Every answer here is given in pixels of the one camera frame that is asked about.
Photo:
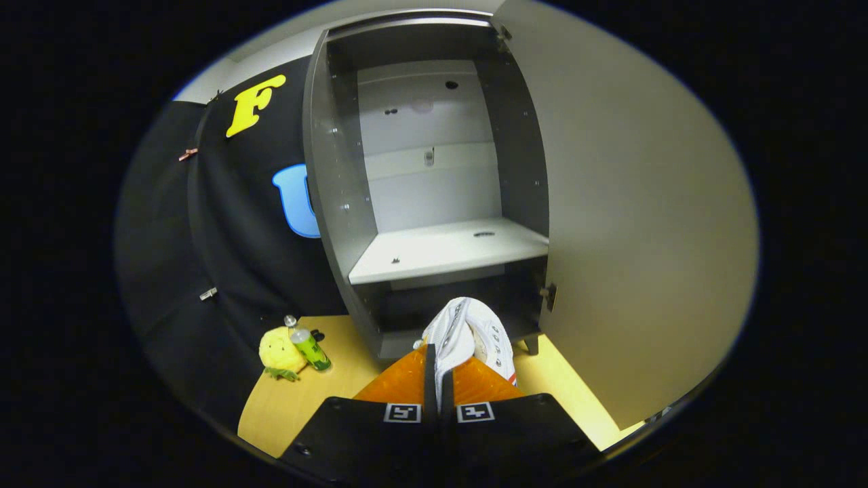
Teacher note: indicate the beige shoe cabinet door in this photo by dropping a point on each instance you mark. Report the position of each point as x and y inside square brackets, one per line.
[644, 203]

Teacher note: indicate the green plastic bottle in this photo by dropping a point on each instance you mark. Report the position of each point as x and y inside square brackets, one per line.
[312, 349]

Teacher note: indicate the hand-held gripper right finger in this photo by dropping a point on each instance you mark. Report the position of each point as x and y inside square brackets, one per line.
[447, 407]

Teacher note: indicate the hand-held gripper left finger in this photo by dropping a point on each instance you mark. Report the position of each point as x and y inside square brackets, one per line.
[430, 386]

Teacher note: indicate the silver clip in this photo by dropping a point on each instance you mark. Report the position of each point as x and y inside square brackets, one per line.
[208, 294]

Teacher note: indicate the white shoe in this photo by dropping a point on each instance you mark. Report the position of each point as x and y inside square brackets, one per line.
[468, 325]

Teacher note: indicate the red clip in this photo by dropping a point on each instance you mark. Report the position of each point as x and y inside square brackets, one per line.
[188, 154]

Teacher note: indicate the black backdrop cloth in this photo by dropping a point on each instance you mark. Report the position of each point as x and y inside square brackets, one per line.
[169, 257]

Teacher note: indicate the yellow plush toy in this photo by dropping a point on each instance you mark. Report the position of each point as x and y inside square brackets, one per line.
[278, 352]

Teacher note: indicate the dark grey shoe cabinet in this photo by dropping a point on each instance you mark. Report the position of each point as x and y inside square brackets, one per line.
[441, 247]

